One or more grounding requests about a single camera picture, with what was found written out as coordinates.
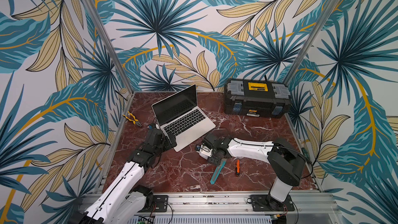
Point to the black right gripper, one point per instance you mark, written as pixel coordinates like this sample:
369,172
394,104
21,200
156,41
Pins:
210,143

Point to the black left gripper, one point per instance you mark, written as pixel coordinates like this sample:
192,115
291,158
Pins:
172,139

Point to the white wireless mouse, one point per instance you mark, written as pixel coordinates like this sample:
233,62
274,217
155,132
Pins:
203,151

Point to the silver laptop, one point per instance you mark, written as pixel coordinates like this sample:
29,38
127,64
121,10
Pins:
181,119

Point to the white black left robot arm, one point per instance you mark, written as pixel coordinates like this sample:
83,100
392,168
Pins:
123,199

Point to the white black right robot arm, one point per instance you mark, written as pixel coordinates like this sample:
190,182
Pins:
287,163

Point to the teal utility knife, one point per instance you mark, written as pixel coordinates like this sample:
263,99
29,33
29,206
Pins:
217,171

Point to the orange screwdriver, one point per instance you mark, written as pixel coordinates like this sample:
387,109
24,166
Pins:
237,168

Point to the yellow black pliers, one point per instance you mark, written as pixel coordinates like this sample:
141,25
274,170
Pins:
130,117

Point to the black toolbox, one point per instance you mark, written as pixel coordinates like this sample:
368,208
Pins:
255,98

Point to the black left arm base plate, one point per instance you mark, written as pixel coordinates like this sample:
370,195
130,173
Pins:
159,203

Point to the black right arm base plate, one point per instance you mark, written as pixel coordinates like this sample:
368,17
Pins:
265,203

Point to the aluminium front rail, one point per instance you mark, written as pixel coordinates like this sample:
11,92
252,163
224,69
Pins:
222,207

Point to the aluminium frame post left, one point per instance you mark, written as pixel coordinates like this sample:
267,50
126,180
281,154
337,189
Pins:
93,13

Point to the aluminium frame post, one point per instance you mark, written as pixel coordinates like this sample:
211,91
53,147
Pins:
323,17
93,13

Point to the aluminium frame post right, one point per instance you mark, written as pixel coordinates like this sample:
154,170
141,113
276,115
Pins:
323,17

